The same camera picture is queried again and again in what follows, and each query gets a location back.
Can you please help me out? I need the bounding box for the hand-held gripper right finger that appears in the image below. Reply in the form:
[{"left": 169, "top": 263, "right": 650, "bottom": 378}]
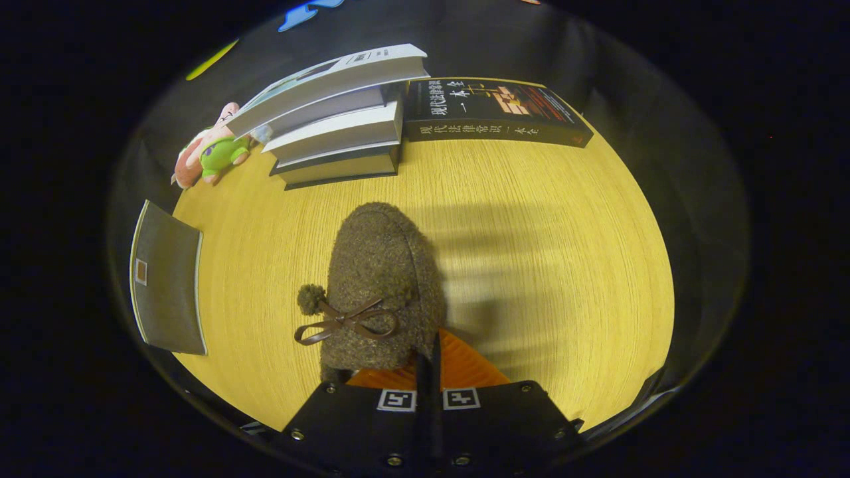
[{"left": 430, "top": 331, "right": 584, "bottom": 478}]

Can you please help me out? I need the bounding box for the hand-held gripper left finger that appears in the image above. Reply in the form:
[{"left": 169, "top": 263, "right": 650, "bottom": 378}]
[{"left": 282, "top": 355, "right": 430, "bottom": 478}]

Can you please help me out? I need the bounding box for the brown fuzzy shoe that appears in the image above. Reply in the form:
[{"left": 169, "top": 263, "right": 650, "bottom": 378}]
[{"left": 294, "top": 202, "right": 447, "bottom": 384}]

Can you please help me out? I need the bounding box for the thick black-cover book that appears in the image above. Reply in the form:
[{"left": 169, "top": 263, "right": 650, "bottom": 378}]
[{"left": 269, "top": 143, "right": 403, "bottom": 191}]

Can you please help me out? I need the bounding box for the thick white-paged book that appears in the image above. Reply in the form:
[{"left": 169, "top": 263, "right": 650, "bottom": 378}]
[{"left": 262, "top": 100, "right": 405, "bottom": 164}]

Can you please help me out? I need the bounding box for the pink starfish plush toy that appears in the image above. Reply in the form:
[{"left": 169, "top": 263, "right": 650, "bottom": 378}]
[{"left": 171, "top": 102, "right": 253, "bottom": 190}]

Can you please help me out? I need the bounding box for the black book with gold print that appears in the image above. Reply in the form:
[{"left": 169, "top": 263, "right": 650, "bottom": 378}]
[{"left": 402, "top": 77, "right": 594, "bottom": 148}]

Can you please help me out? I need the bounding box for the thin grey book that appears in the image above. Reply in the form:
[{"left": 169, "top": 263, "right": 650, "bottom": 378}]
[{"left": 256, "top": 85, "right": 387, "bottom": 143}]

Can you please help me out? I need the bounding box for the white book with picture cover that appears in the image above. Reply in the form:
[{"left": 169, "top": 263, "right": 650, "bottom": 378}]
[{"left": 226, "top": 44, "right": 430, "bottom": 137}]

